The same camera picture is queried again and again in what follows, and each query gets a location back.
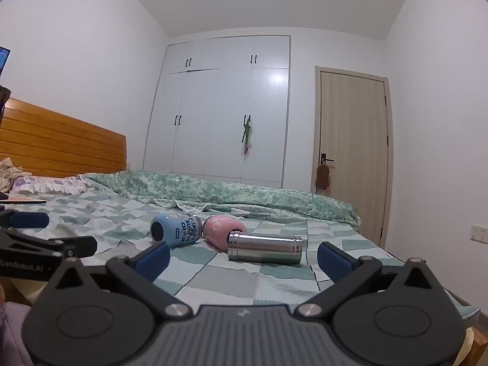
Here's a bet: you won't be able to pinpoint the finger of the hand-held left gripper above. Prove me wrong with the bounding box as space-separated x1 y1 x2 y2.
0 210 50 230
0 229 98 259

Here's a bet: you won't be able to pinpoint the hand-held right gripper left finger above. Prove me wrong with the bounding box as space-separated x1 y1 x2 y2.
46 242 193 319

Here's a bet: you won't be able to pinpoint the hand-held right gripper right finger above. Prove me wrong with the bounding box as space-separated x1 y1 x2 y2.
296 242 443 319

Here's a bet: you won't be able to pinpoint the blue printed cup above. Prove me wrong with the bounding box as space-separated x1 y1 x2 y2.
150 213 203 248

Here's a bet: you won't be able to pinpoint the stainless steel cup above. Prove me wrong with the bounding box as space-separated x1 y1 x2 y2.
228 231 303 265

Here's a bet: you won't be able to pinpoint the pink cup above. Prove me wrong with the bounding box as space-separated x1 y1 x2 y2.
202 215 248 253

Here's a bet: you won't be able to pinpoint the dark flat tablet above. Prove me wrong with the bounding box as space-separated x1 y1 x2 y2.
0 197 47 205

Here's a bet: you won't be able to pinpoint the purple floral pillow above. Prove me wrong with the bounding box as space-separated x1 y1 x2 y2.
9 175 89 196

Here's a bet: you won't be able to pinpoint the beige crumpled cloth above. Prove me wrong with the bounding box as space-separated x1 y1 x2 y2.
0 157 30 193

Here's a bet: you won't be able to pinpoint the purple clothing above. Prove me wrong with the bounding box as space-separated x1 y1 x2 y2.
0 301 36 366

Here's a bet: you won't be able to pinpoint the checked bedsheet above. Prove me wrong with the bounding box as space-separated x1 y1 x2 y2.
0 188 479 319

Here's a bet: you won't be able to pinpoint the wooden headboard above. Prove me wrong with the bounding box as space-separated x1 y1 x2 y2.
0 98 127 179

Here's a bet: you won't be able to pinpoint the green floral quilt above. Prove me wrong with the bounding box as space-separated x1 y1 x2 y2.
78 170 361 231

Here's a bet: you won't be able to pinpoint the dark brown object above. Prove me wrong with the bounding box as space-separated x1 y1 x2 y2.
0 86 12 126

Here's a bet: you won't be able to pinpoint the light wooden door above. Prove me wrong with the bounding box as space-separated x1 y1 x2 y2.
314 66 393 248

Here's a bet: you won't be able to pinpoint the white wardrobe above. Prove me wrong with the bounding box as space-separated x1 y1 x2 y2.
143 35 292 189

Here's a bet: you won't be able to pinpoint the colourful hanging trinkets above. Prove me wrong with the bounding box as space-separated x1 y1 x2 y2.
240 116 254 157

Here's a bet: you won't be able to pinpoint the lit screen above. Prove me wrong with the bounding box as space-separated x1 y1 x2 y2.
0 46 11 79

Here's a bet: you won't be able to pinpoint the brown bag on handle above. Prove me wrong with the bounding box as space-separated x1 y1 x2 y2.
316 164 331 193

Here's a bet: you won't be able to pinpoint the wooden bed frame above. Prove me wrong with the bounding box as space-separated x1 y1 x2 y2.
463 324 488 366

